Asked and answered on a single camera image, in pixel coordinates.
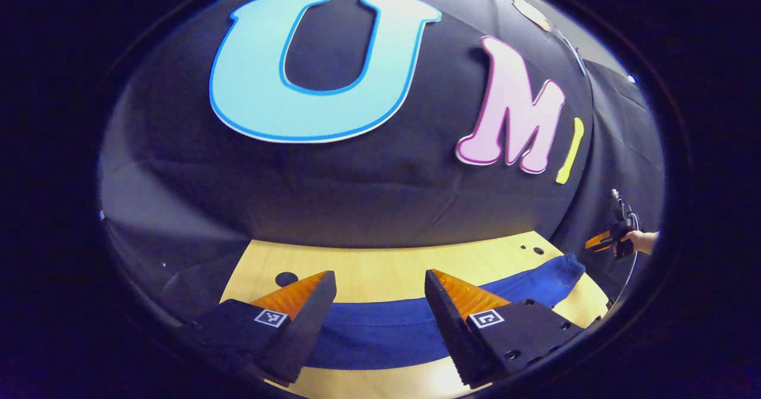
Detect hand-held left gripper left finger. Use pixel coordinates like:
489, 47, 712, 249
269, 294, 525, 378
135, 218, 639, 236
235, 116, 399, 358
178, 270, 337, 388

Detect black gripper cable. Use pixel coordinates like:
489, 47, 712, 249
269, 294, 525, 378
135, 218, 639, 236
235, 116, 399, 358
605, 212, 641, 312

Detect blue denim jeans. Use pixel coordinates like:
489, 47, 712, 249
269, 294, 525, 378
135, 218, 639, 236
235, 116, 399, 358
306, 253, 587, 371

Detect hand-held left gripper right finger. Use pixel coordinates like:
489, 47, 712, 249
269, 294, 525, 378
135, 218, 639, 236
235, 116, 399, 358
424, 268, 587, 388

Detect black backdrop cloth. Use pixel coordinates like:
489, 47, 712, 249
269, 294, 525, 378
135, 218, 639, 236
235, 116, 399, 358
98, 0, 665, 328

